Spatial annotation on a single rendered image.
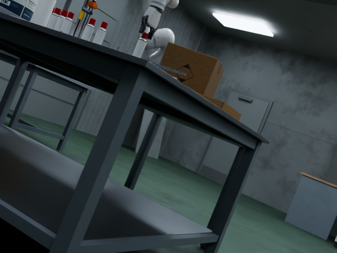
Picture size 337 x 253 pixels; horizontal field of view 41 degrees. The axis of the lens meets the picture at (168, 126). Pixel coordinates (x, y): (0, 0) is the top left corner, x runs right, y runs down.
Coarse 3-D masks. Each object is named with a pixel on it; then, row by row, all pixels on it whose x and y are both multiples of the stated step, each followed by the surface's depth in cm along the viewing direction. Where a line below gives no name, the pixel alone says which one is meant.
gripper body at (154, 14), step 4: (148, 8) 254; (152, 8) 253; (156, 8) 253; (148, 12) 253; (152, 12) 252; (156, 12) 254; (160, 12) 257; (148, 16) 252; (152, 16) 253; (156, 16) 256; (144, 20) 255; (148, 20) 252; (152, 20) 254; (156, 20) 257; (148, 24) 253; (152, 24) 256; (156, 24) 259
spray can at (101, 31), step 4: (104, 24) 251; (100, 28) 250; (104, 28) 251; (96, 32) 251; (100, 32) 250; (104, 32) 251; (96, 36) 250; (100, 36) 250; (104, 36) 252; (96, 40) 250; (100, 40) 250; (100, 44) 251
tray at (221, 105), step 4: (196, 92) 205; (204, 96) 203; (208, 96) 202; (212, 100) 201; (216, 100) 200; (216, 104) 200; (220, 104) 199; (224, 104) 199; (224, 108) 201; (228, 108) 205; (232, 108) 209; (228, 112) 206; (232, 112) 210; (236, 112) 215; (236, 116) 216; (240, 116) 221
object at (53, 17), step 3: (57, 9) 268; (60, 9) 269; (54, 12) 268; (57, 12) 268; (51, 15) 268; (54, 15) 267; (57, 15) 267; (51, 18) 267; (54, 18) 267; (57, 18) 268; (51, 21) 267; (54, 21) 267; (48, 24) 267; (51, 24) 267; (54, 24) 267; (48, 27) 267; (51, 27) 267
